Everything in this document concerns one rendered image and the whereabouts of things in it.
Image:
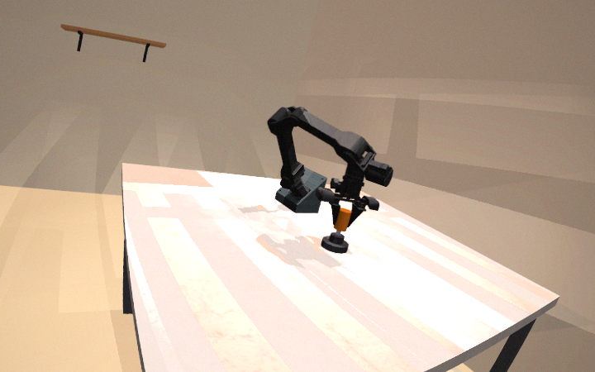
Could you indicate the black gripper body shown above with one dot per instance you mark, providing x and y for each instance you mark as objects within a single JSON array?
[{"x": 350, "y": 189}]

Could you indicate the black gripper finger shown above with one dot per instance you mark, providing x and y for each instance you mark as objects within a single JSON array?
[
  {"x": 355, "y": 212},
  {"x": 335, "y": 212}
]

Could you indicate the orange knob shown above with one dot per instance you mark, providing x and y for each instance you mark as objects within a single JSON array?
[{"x": 343, "y": 220}]

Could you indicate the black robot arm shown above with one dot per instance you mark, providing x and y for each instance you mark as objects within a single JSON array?
[{"x": 348, "y": 145}]

